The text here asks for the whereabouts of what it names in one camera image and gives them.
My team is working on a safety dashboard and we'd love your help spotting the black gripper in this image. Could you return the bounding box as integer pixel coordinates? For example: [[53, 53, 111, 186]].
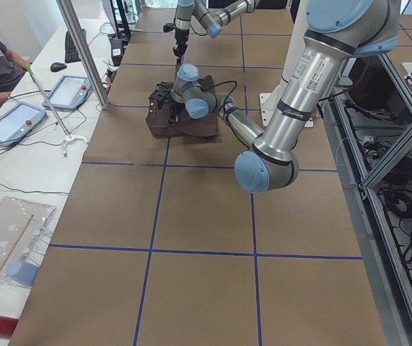
[[154, 84, 183, 124], [163, 23, 188, 58]]

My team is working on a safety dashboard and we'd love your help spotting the dark brown t-shirt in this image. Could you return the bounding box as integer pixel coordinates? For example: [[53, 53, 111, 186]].
[[146, 81, 219, 139]]

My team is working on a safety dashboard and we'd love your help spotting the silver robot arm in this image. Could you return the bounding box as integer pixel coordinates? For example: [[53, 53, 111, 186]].
[[150, 1, 400, 193], [163, 0, 260, 62]]

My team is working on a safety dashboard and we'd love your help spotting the black electronics box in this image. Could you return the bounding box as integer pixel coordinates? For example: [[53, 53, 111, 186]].
[[110, 37, 124, 66]]

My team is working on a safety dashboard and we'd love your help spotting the far teach pendant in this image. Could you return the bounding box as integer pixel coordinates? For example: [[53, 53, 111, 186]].
[[48, 75, 92, 111]]

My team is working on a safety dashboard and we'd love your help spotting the teach pendant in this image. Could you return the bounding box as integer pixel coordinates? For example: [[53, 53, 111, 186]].
[[0, 102, 47, 147], [48, 75, 92, 111]]

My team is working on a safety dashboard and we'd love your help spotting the black keyboard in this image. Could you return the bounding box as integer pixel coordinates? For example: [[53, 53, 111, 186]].
[[64, 31, 81, 63]]

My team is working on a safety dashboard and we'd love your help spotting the metal rod white stand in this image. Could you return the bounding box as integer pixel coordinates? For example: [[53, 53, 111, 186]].
[[25, 64, 88, 158]]

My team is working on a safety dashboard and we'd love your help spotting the black computer mouse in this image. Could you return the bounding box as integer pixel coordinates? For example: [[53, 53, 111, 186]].
[[50, 62, 67, 73]]

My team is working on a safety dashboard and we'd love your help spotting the near teach pendant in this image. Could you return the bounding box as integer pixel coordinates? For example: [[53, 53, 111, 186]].
[[0, 102, 47, 147]]

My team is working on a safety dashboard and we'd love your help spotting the blue tape line crosswise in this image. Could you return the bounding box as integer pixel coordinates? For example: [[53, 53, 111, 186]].
[[48, 244, 362, 261]]

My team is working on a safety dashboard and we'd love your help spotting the clear plastic sheet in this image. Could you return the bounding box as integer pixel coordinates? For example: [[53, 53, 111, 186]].
[[0, 198, 56, 288]]

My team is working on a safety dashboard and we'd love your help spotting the light blue cap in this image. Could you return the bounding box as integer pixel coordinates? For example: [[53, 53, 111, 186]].
[[6, 260, 39, 288]]

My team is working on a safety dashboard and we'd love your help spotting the wooden stick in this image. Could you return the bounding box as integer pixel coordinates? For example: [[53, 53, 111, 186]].
[[0, 214, 34, 273]]

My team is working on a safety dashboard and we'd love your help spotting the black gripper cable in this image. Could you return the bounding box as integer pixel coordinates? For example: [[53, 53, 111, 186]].
[[201, 80, 239, 120]]

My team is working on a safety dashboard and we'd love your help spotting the aluminium frame post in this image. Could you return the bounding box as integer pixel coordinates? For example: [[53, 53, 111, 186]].
[[56, 0, 110, 110]]

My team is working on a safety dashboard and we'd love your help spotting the aluminium side frame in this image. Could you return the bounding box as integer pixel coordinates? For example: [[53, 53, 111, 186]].
[[323, 55, 412, 345]]

